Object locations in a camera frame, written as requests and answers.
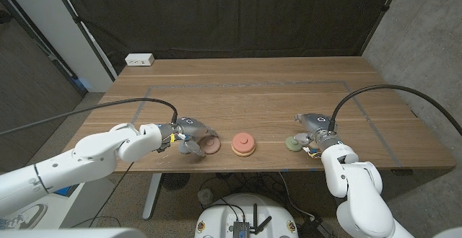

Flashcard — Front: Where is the black power adapter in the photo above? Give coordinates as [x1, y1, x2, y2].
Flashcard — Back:
[299, 216, 333, 238]

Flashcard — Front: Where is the light pink ring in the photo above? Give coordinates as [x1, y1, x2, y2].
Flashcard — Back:
[199, 136, 222, 155]

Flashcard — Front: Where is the large orange base ring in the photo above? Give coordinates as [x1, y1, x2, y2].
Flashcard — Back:
[231, 147, 256, 158]

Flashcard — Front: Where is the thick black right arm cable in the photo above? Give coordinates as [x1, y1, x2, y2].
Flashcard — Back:
[327, 84, 462, 136]

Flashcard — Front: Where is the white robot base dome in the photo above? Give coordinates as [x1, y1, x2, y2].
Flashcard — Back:
[193, 193, 300, 238]

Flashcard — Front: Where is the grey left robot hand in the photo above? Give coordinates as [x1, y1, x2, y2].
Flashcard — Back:
[157, 117, 219, 158]

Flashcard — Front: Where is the white robot torso edge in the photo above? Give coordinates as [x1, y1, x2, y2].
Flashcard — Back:
[0, 227, 147, 238]

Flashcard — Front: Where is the green ring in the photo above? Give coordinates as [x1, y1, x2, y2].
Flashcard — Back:
[284, 136, 303, 153]

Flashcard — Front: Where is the white sneaker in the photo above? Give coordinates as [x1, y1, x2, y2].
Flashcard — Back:
[0, 203, 48, 231]

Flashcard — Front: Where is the grey round floor object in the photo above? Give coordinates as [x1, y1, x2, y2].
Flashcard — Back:
[197, 188, 214, 206]

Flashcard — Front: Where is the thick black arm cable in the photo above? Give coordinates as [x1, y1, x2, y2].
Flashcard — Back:
[0, 97, 179, 137]
[327, 84, 462, 136]

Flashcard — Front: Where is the black backdrop curtain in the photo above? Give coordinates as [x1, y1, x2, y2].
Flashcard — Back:
[56, 0, 404, 75]

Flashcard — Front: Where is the radio box with black antennas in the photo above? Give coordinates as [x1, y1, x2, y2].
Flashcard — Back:
[232, 203, 274, 238]

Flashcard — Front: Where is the white table leg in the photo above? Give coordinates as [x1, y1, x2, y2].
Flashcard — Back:
[141, 172, 163, 220]

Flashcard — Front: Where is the black backdrop stand pole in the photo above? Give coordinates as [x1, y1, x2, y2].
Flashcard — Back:
[359, 0, 405, 57]
[48, 0, 117, 82]

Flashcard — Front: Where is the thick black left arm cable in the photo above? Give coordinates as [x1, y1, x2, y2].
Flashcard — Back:
[0, 97, 179, 137]

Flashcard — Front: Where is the black round floor fan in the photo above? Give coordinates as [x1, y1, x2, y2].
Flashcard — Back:
[161, 172, 191, 191]

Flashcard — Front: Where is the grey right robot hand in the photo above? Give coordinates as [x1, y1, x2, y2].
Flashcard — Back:
[294, 113, 342, 156]

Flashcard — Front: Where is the blue foot pedal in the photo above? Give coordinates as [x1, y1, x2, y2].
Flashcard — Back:
[53, 184, 79, 197]

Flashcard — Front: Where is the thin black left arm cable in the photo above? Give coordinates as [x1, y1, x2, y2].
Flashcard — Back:
[88, 162, 134, 229]

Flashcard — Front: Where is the coral red ring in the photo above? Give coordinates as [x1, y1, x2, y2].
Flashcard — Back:
[232, 132, 256, 153]

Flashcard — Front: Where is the white power strip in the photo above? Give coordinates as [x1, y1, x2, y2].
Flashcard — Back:
[124, 53, 155, 67]

